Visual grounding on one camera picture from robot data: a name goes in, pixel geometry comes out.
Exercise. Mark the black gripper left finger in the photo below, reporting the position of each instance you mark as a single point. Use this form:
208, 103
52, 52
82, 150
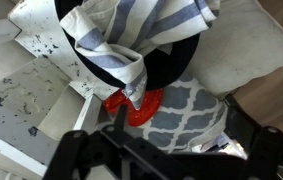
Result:
81, 153

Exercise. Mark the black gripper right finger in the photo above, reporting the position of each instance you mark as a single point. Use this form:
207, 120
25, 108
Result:
274, 153

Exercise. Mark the black felt hat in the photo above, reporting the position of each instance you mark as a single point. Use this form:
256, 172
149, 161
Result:
167, 66

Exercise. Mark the blue striped white towel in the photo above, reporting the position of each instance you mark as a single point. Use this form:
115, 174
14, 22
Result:
131, 26

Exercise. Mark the white wooden chair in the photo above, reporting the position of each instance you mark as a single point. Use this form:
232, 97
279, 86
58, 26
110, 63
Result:
31, 90

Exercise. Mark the red speckled object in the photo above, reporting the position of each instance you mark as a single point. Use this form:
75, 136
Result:
147, 106

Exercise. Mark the grey white patterned pillow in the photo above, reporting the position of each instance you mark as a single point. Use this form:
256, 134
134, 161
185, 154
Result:
181, 120

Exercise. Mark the cream white throw cushion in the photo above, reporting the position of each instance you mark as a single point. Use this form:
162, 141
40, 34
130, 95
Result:
247, 46

